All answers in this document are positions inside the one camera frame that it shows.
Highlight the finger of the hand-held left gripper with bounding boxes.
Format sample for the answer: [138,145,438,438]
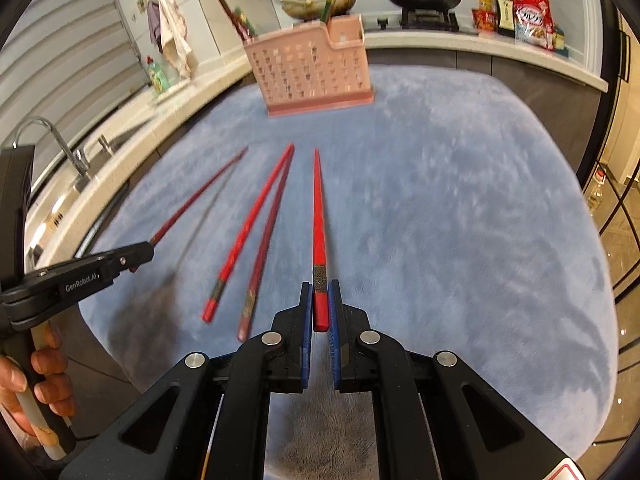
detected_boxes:
[0,241,156,332]

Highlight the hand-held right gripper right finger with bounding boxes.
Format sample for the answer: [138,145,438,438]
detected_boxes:
[327,280,576,480]

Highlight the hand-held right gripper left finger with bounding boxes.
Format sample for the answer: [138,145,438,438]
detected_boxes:
[60,281,313,480]

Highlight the maroon chopstick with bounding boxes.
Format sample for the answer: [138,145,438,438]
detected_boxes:
[236,157,293,342]
[216,0,250,42]
[129,146,249,273]

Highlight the red chopstick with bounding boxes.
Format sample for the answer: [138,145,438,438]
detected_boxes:
[201,143,296,323]
[311,148,332,333]

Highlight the pink perforated utensil holder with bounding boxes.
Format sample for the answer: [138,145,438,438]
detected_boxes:
[243,14,375,118]

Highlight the person's left hand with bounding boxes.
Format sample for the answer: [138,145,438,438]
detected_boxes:
[0,325,77,451]

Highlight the steel kitchen sink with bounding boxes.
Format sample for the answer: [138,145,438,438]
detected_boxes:
[25,150,131,261]

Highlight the chrome kitchen faucet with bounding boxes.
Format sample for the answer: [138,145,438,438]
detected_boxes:
[12,116,93,181]

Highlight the white window blinds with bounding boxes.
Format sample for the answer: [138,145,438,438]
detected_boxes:
[0,0,151,171]

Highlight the blue fleece blanket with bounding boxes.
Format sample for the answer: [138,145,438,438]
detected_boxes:
[80,65,621,480]

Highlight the green dish soap bottle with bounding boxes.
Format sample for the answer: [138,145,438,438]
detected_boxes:
[146,56,171,95]

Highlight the purple hanging cloth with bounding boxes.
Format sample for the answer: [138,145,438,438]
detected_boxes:
[146,0,163,53]

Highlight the white hanging towel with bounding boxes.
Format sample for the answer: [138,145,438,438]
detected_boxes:
[159,0,193,80]

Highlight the black framed glass door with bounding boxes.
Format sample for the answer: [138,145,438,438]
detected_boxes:
[575,0,640,461]

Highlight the clear cooking oil bottle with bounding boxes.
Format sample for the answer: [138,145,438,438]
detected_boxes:
[582,167,608,216]

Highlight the dark grey kitchen cabinet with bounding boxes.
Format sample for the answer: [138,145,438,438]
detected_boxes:
[367,47,601,161]

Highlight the white kitchen countertop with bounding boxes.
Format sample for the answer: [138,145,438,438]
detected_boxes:
[25,25,608,261]

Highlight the black gas stove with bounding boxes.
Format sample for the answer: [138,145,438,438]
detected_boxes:
[295,7,461,31]

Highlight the beige frying pan with lid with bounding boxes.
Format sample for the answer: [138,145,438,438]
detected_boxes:
[279,0,359,20]

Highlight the red snack packet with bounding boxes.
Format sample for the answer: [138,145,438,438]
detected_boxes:
[471,8,498,32]

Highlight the dark soy sauce bottle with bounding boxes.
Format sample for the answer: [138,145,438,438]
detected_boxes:
[492,0,518,38]

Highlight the red cereal bag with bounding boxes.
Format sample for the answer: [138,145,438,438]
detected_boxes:
[512,0,557,51]

